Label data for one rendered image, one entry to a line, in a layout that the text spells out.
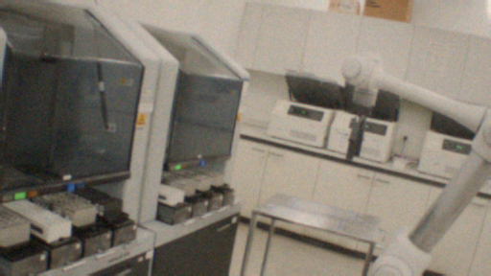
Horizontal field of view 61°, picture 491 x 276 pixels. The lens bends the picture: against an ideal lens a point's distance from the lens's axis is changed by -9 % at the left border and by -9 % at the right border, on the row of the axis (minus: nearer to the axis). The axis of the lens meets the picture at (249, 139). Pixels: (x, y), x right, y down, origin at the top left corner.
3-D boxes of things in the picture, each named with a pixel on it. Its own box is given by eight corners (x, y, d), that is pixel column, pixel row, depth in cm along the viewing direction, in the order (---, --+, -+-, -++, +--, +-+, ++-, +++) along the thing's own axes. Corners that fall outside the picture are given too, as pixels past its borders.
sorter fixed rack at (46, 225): (-7, 217, 146) (-6, 200, 145) (16, 212, 155) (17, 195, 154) (48, 246, 134) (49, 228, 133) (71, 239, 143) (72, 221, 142)
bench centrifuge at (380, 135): (324, 150, 408) (339, 75, 399) (339, 146, 465) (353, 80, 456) (385, 165, 387) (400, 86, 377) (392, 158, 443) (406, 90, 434)
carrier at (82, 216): (91, 219, 160) (92, 204, 159) (95, 221, 159) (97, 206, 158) (69, 226, 149) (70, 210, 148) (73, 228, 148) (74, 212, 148)
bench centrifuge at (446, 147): (416, 172, 375) (433, 93, 366) (420, 165, 431) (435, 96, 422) (479, 188, 353) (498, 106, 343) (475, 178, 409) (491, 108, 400)
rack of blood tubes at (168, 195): (120, 190, 210) (122, 176, 209) (133, 187, 219) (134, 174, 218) (171, 208, 198) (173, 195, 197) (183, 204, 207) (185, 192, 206)
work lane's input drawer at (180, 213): (66, 183, 223) (68, 167, 222) (84, 180, 236) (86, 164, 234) (181, 229, 194) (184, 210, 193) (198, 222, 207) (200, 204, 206)
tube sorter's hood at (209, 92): (84, 145, 215) (104, 16, 207) (155, 139, 270) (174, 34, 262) (168, 172, 195) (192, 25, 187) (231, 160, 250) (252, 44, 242)
